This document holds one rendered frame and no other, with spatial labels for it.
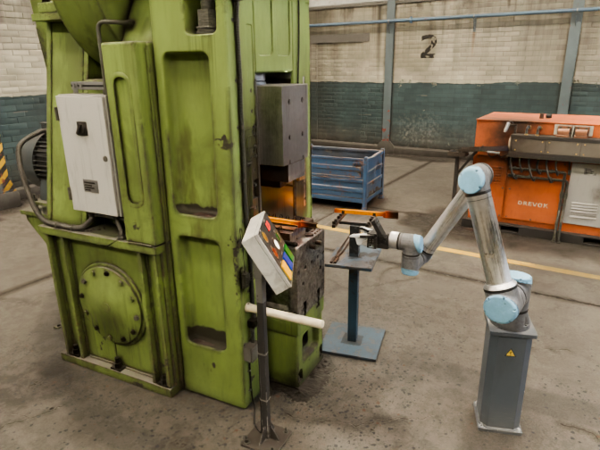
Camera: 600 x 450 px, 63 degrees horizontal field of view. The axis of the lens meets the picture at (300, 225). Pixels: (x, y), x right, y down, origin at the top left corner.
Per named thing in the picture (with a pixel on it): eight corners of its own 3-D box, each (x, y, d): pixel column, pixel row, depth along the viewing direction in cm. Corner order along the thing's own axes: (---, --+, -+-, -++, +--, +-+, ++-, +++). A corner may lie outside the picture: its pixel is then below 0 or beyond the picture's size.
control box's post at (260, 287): (271, 437, 259) (264, 245, 225) (268, 441, 256) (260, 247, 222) (265, 434, 261) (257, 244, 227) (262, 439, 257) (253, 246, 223)
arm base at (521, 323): (525, 315, 257) (528, 297, 254) (534, 334, 240) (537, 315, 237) (487, 312, 261) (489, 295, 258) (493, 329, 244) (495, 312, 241)
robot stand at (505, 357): (513, 409, 277) (528, 313, 258) (521, 436, 257) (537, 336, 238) (473, 404, 282) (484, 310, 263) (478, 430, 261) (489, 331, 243)
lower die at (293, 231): (305, 234, 288) (305, 220, 286) (289, 245, 271) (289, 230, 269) (245, 225, 306) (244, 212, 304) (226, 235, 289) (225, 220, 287)
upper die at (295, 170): (304, 175, 277) (304, 158, 274) (288, 182, 260) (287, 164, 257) (242, 169, 295) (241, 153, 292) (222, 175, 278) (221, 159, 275)
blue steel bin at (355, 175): (384, 197, 710) (386, 148, 688) (366, 212, 643) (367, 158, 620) (309, 189, 762) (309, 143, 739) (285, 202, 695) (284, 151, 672)
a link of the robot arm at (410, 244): (420, 257, 248) (420, 238, 245) (395, 253, 253) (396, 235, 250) (423, 251, 256) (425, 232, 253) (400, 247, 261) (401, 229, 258)
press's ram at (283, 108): (314, 154, 286) (314, 82, 273) (283, 166, 253) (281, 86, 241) (253, 149, 304) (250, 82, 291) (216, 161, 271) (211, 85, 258)
